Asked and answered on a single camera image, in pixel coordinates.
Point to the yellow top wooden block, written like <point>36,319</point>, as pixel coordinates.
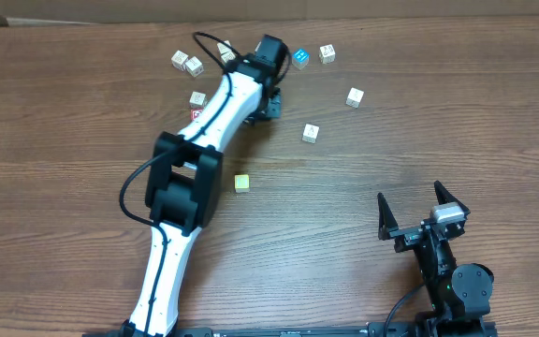
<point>242,183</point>

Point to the red top wooden block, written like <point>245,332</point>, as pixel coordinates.
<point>195,113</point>

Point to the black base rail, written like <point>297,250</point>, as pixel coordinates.
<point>297,331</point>

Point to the plain wooden block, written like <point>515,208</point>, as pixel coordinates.
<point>224,47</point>
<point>194,67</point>
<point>179,60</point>
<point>327,54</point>

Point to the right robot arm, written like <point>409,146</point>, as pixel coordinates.
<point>459,294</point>

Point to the cardboard back wall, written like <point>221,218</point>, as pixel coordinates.
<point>130,11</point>

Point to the blue sided front block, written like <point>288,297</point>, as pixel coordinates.
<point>310,133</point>

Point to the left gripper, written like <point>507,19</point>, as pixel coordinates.
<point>273,104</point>

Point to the plain wooden block far left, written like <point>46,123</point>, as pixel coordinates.
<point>179,60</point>

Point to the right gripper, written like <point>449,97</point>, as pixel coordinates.
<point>408,236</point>

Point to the blue X wooden block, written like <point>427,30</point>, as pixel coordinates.
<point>228,56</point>

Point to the plain block far right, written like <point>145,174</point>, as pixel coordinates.
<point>354,98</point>

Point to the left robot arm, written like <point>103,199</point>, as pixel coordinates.
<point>185,173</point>

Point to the plain wooden block top right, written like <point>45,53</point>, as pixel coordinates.
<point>327,54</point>

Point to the plain block above red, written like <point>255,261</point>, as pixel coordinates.
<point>198,100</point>

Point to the blue top wooden block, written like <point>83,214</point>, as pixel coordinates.
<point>300,59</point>

